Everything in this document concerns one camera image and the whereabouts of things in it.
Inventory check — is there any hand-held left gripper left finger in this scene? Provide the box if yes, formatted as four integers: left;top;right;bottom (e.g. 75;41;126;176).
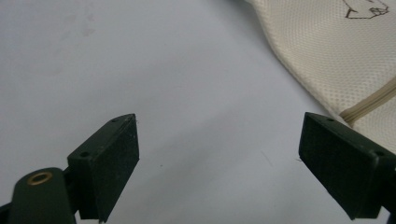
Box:
66;113;140;224

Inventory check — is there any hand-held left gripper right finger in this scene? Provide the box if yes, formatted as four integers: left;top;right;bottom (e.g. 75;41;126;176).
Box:
298;111;396;221

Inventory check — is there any cream mesh zipper bag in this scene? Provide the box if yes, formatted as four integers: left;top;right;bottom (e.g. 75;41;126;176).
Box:
245;0;396;155

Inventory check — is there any white foam mat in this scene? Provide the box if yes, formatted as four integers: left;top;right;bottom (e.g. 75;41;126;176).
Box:
0;0;396;224

